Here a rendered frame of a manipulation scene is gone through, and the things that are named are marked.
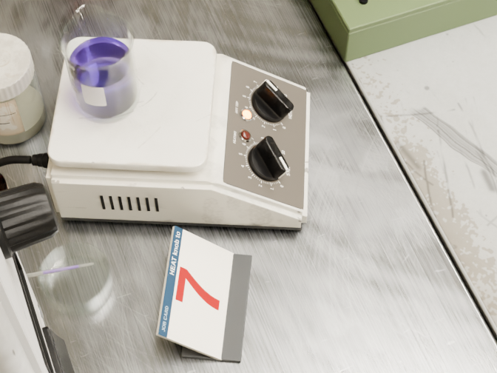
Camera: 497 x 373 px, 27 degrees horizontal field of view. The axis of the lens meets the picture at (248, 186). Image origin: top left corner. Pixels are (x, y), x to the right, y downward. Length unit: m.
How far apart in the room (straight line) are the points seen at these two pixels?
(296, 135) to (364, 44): 0.13
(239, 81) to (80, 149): 0.15
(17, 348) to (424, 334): 0.60
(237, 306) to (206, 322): 0.03
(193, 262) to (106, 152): 0.11
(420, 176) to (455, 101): 0.09
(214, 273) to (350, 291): 0.11
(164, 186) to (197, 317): 0.10
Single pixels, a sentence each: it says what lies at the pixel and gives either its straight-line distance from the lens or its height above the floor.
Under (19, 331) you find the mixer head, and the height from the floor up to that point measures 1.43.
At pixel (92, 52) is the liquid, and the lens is 0.78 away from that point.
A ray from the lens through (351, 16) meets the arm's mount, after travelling 0.91.
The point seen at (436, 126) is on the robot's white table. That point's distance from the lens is 0.90.
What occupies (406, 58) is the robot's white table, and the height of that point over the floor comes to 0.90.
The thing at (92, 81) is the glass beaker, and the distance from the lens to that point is 0.75.
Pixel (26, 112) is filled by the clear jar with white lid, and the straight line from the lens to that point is 0.87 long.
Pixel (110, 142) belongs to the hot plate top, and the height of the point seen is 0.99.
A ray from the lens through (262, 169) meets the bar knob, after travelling 0.80.
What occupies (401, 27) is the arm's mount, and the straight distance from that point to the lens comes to 0.93.
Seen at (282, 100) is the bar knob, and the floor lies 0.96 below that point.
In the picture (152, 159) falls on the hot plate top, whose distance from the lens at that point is 0.77.
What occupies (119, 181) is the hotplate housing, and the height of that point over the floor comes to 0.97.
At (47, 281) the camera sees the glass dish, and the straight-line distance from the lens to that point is 0.83.
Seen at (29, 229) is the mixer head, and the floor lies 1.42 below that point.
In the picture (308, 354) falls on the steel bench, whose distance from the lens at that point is 0.79.
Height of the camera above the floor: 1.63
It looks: 58 degrees down
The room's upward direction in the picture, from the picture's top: straight up
